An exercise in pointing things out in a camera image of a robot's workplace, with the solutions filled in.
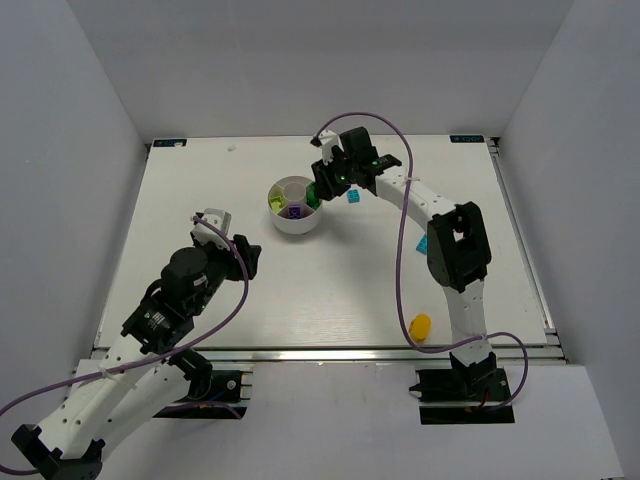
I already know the dark green lego brick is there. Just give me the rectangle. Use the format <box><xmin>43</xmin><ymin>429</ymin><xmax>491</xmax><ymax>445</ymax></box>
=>
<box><xmin>306</xmin><ymin>183</ymin><xmax>321</xmax><ymax>210</ymax></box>

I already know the purple lego brick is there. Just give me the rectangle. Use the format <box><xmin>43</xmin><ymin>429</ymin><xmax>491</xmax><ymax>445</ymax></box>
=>
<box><xmin>286</xmin><ymin>204</ymin><xmax>306</xmax><ymax>220</ymax></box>

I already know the lime green lego brick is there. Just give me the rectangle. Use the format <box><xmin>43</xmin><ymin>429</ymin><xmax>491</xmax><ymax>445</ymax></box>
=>
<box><xmin>269</xmin><ymin>196</ymin><xmax>287</xmax><ymax>214</ymax></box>

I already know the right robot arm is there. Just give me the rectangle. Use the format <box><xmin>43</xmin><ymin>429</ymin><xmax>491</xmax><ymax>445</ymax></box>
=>
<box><xmin>311</xmin><ymin>127</ymin><xmax>496</xmax><ymax>383</ymax></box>

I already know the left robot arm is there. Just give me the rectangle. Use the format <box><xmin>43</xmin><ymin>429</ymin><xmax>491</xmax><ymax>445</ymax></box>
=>
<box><xmin>11</xmin><ymin>230</ymin><xmax>261</xmax><ymax>479</ymax></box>

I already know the small cyan lego brick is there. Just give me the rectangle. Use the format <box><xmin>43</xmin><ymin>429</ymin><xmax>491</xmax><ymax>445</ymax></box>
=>
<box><xmin>347</xmin><ymin>189</ymin><xmax>360</xmax><ymax>204</ymax></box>

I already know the white round divided container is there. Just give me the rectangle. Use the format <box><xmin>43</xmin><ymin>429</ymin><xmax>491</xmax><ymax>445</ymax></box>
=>
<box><xmin>267</xmin><ymin>176</ymin><xmax>323</xmax><ymax>235</ymax></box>

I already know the large cyan lego brick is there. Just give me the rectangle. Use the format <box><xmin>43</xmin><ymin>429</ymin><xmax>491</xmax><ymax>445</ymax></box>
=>
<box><xmin>416</xmin><ymin>234</ymin><xmax>428</xmax><ymax>255</ymax></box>

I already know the right blue corner sticker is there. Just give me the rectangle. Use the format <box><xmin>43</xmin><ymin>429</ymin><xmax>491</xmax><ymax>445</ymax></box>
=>
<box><xmin>449</xmin><ymin>135</ymin><xmax>485</xmax><ymax>144</ymax></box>

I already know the blue corner sticker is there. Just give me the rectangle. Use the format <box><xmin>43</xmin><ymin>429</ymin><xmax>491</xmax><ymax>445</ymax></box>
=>
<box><xmin>449</xmin><ymin>135</ymin><xmax>485</xmax><ymax>144</ymax></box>
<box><xmin>152</xmin><ymin>138</ymin><xmax>187</xmax><ymax>148</ymax></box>

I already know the left blue corner sticker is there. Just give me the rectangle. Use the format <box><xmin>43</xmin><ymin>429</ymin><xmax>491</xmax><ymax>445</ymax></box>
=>
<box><xmin>152</xmin><ymin>138</ymin><xmax>187</xmax><ymax>148</ymax></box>

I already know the yellow round lego piece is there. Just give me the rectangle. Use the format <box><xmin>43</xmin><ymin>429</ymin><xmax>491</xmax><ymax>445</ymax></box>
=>
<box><xmin>408</xmin><ymin>314</ymin><xmax>432</xmax><ymax>344</ymax></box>

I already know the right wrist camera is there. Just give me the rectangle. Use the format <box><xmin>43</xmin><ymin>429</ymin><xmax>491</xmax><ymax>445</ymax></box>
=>
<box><xmin>310</xmin><ymin>129</ymin><xmax>340</xmax><ymax>165</ymax></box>

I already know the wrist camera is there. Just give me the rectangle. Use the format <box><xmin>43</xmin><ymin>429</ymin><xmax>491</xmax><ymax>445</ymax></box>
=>
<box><xmin>190</xmin><ymin>208</ymin><xmax>232</xmax><ymax>251</ymax></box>
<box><xmin>310</xmin><ymin>129</ymin><xmax>340</xmax><ymax>165</ymax></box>

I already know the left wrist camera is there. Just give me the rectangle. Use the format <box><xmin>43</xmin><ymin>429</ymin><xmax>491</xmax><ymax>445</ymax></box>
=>
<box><xmin>190</xmin><ymin>208</ymin><xmax>232</xmax><ymax>251</ymax></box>

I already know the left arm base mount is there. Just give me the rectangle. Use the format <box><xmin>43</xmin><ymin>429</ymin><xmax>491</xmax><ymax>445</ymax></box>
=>
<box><xmin>154</xmin><ymin>349</ymin><xmax>250</xmax><ymax>420</ymax></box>

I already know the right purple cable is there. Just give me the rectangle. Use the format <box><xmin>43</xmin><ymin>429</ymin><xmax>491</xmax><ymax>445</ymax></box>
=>
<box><xmin>312</xmin><ymin>112</ymin><xmax>529</xmax><ymax>412</ymax></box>

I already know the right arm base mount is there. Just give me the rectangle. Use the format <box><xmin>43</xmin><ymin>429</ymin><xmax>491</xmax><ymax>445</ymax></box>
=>
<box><xmin>409</xmin><ymin>353</ymin><xmax>515</xmax><ymax>426</ymax></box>

